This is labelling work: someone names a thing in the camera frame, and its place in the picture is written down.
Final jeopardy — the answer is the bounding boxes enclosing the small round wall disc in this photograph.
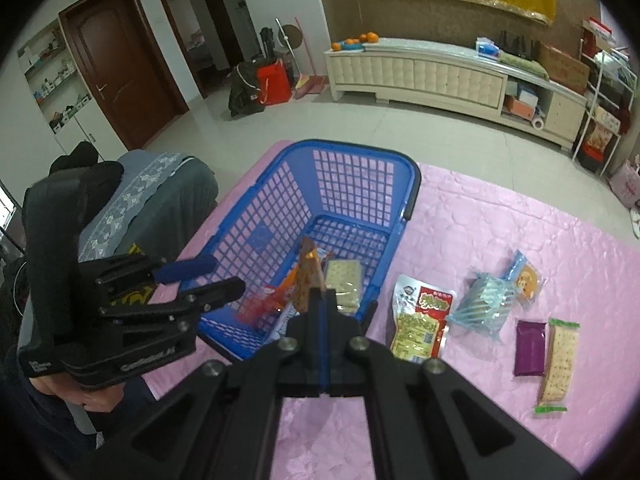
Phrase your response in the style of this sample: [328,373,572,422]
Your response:
[280,24,306,49]

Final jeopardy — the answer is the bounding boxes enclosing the red orange snack packet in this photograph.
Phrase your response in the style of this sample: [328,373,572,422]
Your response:
[237,272,301,323]

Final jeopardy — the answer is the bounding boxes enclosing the dark cloth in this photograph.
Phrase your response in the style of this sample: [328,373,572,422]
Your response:
[49,141,99,172]

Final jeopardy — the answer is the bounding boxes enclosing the cracker packet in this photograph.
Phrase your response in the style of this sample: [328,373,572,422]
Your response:
[324,259,364,315]
[534,316,582,417]

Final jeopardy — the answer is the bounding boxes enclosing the pink bag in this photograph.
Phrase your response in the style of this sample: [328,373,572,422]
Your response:
[607,156,640,211]

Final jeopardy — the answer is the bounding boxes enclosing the boxes in cabinet shelf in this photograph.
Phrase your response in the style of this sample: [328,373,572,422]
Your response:
[502,80,541,121]

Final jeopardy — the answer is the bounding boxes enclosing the red bag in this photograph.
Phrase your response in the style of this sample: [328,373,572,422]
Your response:
[256,58,293,107]

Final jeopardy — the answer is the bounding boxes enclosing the wall shelf with items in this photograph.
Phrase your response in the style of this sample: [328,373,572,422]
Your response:
[17,24,99,137]

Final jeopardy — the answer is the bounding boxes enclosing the cardboard box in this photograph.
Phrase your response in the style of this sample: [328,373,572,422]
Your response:
[537,41,591,95]

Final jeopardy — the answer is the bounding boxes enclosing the grey chair cover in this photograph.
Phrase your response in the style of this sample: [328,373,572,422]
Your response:
[75,150,220,311]

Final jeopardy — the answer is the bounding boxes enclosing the green folded cushion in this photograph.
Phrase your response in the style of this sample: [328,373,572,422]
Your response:
[500,51,549,81]

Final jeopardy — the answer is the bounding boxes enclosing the light blue striped snack packet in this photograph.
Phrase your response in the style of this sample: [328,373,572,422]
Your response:
[446,269,517,343]

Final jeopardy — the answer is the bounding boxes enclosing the blue tissue box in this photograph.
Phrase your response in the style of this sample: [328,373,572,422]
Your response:
[475,37,502,61]

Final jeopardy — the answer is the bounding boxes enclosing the broom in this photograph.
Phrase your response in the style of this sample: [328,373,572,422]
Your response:
[294,16,331,99]

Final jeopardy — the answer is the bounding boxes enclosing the black bag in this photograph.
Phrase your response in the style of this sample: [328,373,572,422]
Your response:
[227,60,267,120]

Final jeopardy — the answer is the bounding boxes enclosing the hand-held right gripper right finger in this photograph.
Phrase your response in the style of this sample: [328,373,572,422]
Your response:
[324,287,566,480]

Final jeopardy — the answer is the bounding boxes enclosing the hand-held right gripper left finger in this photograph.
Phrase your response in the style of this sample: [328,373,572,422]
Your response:
[100,285,327,480]

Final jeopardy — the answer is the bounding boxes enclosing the blue round cake packet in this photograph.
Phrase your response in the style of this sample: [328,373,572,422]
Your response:
[509,249,545,307]

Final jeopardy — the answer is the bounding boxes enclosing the mop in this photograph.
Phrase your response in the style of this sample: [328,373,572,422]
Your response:
[275,17,302,89]

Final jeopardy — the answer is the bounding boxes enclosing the dark purple snack packet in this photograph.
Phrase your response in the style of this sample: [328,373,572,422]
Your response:
[513,319,549,377]

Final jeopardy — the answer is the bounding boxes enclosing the blue plastic basket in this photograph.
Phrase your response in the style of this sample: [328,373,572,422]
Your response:
[165,138,422,364]

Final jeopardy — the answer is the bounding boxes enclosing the pink tablecloth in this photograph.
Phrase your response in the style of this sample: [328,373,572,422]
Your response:
[135,140,640,480]

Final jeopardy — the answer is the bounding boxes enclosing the light blue cartoon snack packet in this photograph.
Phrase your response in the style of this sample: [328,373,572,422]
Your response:
[272,306,303,343]

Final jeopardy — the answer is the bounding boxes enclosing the white red yellow snack packet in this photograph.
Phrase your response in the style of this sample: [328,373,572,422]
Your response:
[389,274,457,362]

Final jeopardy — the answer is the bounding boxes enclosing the orange brown snack stick packet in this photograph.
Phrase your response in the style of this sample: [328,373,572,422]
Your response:
[291,237,327,313]

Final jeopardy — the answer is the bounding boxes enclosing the person's left hand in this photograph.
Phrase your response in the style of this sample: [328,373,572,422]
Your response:
[35,375,126,414]

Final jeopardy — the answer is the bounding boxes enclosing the plate of oranges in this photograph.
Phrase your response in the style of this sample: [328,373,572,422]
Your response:
[331,32,380,52]

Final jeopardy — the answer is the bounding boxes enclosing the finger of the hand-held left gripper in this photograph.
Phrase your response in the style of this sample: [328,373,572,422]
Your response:
[97,254,217,286]
[101,277,247,322]

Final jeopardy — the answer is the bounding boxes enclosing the brown wooden door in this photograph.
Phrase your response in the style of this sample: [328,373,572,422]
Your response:
[59,0,191,151]

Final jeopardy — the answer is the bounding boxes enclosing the cream tv cabinet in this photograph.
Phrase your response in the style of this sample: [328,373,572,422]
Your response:
[324,37,589,154]

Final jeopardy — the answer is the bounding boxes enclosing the white metal rack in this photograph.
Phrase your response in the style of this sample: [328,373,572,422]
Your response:
[572,19,639,177]

